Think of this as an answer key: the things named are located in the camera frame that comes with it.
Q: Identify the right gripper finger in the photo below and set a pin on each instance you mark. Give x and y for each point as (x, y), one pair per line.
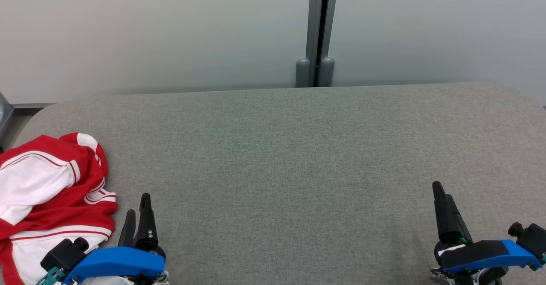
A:
(448, 221)

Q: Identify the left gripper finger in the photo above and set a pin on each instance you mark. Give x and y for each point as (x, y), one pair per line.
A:
(146, 223)
(127, 231)

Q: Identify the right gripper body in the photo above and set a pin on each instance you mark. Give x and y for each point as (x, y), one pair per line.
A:
(477, 251)

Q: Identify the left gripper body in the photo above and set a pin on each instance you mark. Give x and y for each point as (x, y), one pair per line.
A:
(154, 248)

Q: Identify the red shorts with white stripe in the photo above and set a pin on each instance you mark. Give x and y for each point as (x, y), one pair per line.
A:
(47, 251)

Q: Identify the red white jersey top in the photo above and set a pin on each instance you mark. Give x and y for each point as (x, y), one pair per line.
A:
(42, 178)

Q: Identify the blue left camera mount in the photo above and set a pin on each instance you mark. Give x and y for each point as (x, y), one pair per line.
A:
(119, 261)

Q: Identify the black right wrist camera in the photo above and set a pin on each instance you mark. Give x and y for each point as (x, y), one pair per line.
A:
(532, 236)

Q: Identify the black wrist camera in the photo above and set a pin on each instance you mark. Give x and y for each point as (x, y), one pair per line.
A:
(532, 236)
(64, 254)

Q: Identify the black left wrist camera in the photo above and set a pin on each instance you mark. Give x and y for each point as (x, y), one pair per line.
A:
(64, 254)

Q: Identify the grey metal floor rail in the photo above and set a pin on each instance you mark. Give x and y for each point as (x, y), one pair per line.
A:
(8, 110)

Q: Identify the grey cylindrical post foot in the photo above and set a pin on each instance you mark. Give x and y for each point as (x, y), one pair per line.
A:
(326, 72)
(303, 74)

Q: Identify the grey partition post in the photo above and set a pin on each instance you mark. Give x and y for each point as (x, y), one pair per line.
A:
(318, 20)

